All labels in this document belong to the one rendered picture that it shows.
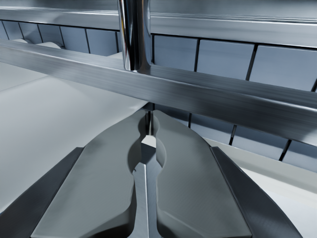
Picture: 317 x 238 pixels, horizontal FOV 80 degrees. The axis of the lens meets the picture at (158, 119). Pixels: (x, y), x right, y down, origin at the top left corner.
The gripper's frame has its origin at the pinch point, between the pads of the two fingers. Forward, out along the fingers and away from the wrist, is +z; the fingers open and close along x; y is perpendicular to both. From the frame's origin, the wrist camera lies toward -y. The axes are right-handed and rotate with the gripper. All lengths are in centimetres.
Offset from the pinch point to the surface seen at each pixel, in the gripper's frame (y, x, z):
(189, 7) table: -5.4, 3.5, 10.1
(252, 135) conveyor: 3.0, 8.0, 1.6
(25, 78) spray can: 0.1, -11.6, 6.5
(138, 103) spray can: 0.9, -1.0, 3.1
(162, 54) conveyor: -2.3, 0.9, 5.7
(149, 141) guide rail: 4.1, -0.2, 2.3
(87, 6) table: -5.2, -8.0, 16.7
